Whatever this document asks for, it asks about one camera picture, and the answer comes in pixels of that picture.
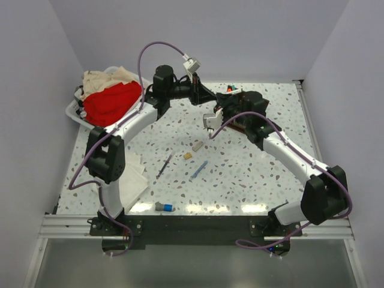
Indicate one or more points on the white plastic basket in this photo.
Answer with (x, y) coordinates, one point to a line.
(76, 111)

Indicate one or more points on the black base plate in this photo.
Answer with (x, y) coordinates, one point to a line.
(138, 231)

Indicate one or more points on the grey blue cylinder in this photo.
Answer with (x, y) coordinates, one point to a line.
(163, 207)

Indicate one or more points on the small tan sharpener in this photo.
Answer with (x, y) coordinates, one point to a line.
(187, 156)

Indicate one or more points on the beige cloth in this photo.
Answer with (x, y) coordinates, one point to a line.
(98, 81)

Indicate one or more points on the white folded cloth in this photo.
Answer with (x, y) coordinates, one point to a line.
(132, 182)

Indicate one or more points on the purple black pen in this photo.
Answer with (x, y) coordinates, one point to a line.
(165, 164)

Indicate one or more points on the beige eraser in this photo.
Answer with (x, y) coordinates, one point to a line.
(197, 146)

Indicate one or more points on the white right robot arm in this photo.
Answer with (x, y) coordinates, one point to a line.
(325, 193)

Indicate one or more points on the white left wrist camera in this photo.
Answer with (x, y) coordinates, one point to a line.
(191, 65)

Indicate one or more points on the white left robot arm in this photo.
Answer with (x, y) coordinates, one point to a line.
(106, 150)

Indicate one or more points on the blue pen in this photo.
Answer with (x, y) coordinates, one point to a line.
(195, 174)

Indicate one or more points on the red cloth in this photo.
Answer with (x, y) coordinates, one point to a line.
(110, 105)

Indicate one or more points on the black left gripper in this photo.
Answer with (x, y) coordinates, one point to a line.
(198, 94)

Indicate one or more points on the brown wooden desk organizer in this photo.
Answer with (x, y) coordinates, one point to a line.
(245, 101)

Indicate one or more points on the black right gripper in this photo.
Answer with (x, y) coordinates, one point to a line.
(221, 99)

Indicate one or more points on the aluminium rail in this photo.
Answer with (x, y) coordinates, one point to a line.
(76, 227)
(315, 145)

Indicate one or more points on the aluminium right side rail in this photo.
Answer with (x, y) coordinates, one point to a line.
(315, 145)

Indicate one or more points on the aluminium front rail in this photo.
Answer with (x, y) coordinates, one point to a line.
(76, 227)

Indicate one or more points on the teal capped white marker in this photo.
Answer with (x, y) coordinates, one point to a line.
(236, 90)

